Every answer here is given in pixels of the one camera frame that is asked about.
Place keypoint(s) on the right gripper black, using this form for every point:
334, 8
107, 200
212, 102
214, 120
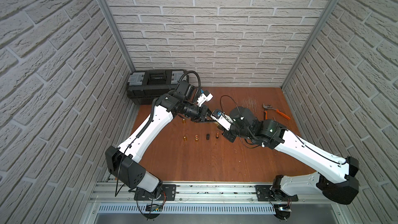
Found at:
227, 136

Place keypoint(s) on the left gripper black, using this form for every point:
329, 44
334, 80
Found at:
203, 112

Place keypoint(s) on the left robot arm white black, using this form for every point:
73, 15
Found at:
123, 161

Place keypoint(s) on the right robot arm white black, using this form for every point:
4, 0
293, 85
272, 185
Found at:
334, 176

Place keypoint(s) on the black plastic toolbox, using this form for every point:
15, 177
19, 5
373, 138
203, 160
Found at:
143, 86

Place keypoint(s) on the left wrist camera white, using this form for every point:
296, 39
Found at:
205, 96

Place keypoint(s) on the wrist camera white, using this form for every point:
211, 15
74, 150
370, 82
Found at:
222, 119
205, 96

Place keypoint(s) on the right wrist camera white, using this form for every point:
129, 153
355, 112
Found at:
222, 119

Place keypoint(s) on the orange handled pliers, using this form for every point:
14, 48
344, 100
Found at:
270, 112

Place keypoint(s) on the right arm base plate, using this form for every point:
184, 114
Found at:
267, 193

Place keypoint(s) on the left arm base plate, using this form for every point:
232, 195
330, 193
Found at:
166, 192

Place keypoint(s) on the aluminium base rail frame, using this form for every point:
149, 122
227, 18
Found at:
192, 197

